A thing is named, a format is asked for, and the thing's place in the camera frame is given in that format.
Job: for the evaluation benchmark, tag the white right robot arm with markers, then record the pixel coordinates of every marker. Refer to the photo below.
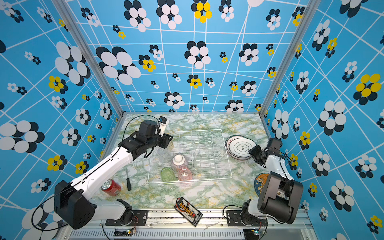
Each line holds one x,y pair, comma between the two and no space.
281,195

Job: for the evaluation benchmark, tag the green glass cup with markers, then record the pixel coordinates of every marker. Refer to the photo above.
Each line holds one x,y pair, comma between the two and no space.
168,175

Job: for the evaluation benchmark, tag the plain white plate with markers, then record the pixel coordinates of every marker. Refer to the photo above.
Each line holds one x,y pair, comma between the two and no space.
240,148

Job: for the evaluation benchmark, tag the pink glass cup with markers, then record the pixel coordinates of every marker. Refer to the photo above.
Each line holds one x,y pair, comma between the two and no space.
185,174

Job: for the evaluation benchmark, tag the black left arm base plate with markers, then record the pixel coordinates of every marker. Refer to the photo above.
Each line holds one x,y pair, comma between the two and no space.
138,217

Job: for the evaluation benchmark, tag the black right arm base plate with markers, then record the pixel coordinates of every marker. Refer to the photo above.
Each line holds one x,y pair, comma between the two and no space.
233,218

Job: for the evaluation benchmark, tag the white wire dish rack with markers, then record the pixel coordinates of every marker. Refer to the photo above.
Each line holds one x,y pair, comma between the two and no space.
204,149

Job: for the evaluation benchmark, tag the aluminium corner post left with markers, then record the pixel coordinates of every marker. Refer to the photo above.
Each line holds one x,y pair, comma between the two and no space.
78,36

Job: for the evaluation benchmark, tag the aluminium corner post right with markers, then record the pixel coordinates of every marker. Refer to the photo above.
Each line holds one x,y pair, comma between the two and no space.
289,54

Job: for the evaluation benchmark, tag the black screwdriver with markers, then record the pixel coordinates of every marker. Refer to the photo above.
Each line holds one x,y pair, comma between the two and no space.
129,186

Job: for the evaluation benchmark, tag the black connector box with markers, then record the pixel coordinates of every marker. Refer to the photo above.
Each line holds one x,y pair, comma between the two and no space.
188,211

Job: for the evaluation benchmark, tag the aluminium front rail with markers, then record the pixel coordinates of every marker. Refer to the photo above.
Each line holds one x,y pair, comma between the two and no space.
168,224

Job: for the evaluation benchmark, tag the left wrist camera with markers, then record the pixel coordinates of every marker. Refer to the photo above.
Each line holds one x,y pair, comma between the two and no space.
163,123

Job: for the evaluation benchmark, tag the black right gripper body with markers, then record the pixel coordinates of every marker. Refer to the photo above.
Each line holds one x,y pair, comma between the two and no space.
257,153

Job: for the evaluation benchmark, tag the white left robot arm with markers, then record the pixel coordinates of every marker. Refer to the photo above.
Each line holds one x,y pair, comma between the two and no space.
72,201

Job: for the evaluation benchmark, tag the red soda can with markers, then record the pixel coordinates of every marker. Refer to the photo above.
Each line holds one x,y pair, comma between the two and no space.
111,188

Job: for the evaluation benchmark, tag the round cartoon coaster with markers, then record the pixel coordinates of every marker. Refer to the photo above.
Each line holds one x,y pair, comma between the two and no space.
259,182

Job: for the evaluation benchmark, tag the aluminium corner post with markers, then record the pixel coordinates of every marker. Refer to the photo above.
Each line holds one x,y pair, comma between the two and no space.
289,54
78,36

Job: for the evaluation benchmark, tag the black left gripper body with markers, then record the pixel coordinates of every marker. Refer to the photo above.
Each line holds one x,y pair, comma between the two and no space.
162,141

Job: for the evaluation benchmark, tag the striped ceramic bowl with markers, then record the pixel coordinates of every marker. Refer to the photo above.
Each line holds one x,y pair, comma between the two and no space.
179,162

